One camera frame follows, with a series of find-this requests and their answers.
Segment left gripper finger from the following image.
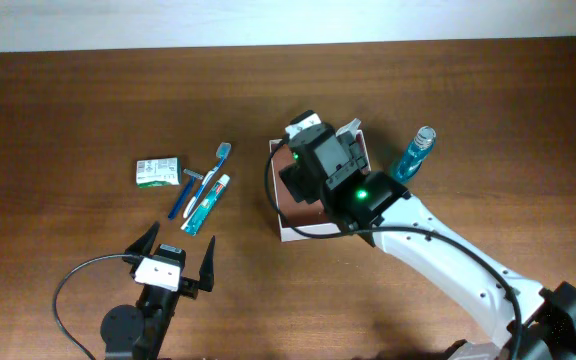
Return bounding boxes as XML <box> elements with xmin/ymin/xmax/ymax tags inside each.
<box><xmin>125</xmin><ymin>221</ymin><xmax>160</xmax><ymax>256</ymax></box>
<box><xmin>198</xmin><ymin>237</ymin><xmax>215</xmax><ymax>292</ymax></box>

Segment purple hand soap pump bottle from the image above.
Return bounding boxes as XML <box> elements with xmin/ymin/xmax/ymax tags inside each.
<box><xmin>335</xmin><ymin>118</ymin><xmax>361</xmax><ymax>146</ymax></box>

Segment teal toothpaste tube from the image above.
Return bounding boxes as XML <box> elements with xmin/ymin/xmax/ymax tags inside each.
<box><xmin>180</xmin><ymin>174</ymin><xmax>230</xmax><ymax>236</ymax></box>

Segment blue mouthwash bottle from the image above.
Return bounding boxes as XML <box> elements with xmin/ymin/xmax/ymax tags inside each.
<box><xmin>390</xmin><ymin>126</ymin><xmax>437</xmax><ymax>184</ymax></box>

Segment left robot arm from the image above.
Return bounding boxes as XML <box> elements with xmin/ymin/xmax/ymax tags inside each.
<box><xmin>100</xmin><ymin>223</ymin><xmax>216</xmax><ymax>360</ymax></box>

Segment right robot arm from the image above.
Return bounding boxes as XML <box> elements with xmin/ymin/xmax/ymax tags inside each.
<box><xmin>279</xmin><ymin>110</ymin><xmax>576</xmax><ymax>359</ymax></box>

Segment white open cardboard box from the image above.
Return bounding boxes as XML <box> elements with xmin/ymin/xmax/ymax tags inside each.
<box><xmin>268</xmin><ymin>128</ymin><xmax>375</xmax><ymax>243</ymax></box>

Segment blue disposable razor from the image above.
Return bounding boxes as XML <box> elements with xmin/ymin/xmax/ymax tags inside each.
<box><xmin>167</xmin><ymin>169</ymin><xmax>204</xmax><ymax>220</ymax></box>

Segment green white soap box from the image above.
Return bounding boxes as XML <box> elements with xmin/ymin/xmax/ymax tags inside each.
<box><xmin>135</xmin><ymin>157</ymin><xmax>182</xmax><ymax>188</ymax></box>

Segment blue white toothbrush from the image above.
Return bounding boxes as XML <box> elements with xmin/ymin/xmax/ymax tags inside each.
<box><xmin>183</xmin><ymin>142</ymin><xmax>232</xmax><ymax>219</ymax></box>

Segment left black camera cable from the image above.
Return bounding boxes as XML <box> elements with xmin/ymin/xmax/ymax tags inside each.
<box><xmin>51</xmin><ymin>253</ymin><xmax>142</xmax><ymax>360</ymax></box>

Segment black camera cable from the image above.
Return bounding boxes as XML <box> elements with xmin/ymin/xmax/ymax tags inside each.
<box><xmin>263</xmin><ymin>133</ymin><xmax>524</xmax><ymax>360</ymax></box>
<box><xmin>51</xmin><ymin>253</ymin><xmax>142</xmax><ymax>360</ymax></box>

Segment right black camera cable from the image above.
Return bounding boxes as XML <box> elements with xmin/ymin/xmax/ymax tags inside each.
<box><xmin>263</xmin><ymin>133</ymin><xmax>524</xmax><ymax>360</ymax></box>

